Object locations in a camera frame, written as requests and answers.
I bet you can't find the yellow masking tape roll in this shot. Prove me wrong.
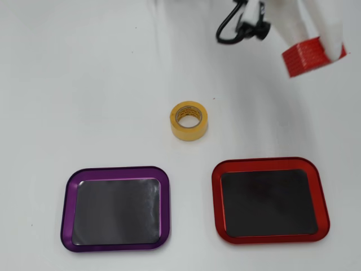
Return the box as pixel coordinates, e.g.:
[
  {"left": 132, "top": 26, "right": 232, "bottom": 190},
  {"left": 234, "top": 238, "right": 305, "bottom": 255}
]
[{"left": 169, "top": 100, "right": 209, "bottom": 142}]

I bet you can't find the purple metal tray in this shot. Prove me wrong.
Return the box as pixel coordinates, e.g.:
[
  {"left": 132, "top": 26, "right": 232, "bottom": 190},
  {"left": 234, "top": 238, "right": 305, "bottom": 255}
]
[{"left": 60, "top": 165, "right": 171, "bottom": 253}]

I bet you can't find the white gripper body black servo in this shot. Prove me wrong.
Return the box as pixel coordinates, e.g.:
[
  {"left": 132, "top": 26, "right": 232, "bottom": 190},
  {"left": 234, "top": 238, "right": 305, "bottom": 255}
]
[{"left": 240, "top": 0, "right": 267, "bottom": 30}]

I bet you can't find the black cable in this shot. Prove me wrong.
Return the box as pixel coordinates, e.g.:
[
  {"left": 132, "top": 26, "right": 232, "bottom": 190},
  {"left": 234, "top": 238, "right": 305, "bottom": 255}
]
[{"left": 216, "top": 0, "right": 256, "bottom": 45}]

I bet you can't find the red metal tray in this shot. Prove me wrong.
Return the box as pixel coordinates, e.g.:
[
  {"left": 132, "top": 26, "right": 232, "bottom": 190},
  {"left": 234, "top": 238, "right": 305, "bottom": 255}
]
[{"left": 211, "top": 156, "right": 331, "bottom": 245}]

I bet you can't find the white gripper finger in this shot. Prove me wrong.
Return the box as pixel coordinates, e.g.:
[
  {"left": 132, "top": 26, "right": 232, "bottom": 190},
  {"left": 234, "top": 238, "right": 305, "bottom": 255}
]
[
  {"left": 297, "top": 0, "right": 345, "bottom": 62},
  {"left": 269, "top": 0, "right": 308, "bottom": 49}
]

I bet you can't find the red studded block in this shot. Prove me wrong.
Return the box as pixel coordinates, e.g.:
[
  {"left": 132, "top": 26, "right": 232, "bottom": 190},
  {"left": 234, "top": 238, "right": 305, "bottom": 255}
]
[{"left": 281, "top": 36, "right": 348, "bottom": 78}]

